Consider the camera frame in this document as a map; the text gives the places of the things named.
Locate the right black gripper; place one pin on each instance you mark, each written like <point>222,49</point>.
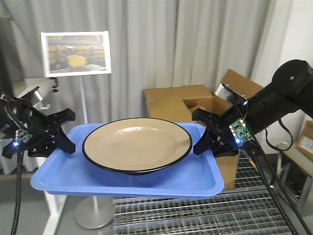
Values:
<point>217,135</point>

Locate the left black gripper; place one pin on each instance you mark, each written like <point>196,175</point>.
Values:
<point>45,131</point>

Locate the blue plastic tray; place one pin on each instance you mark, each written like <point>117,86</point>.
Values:
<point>195,176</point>

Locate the beige enamel plate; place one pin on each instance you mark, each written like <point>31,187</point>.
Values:
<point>137,146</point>

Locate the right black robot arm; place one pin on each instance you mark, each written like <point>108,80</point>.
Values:
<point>291,89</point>

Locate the right green circuit board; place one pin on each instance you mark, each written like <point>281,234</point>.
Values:
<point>240,132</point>

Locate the green circuit board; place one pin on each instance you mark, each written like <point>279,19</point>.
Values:
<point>240,132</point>
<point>22,135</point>

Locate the left green circuit board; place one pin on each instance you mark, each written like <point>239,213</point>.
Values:
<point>22,135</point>

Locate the open cardboard box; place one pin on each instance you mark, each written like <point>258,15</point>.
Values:
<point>176,104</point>

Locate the sign on metal stand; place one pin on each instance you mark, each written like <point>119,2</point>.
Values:
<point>80,54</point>

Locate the metal grating platform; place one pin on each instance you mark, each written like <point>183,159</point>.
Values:
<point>247,209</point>

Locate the grey curtain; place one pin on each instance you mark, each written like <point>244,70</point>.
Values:
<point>154,43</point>

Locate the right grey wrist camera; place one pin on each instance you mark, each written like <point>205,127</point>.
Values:
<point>225,92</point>

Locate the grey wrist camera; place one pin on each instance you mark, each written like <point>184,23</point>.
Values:
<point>225,92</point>
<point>33,96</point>

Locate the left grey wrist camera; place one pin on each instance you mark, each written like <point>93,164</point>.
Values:
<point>33,96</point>

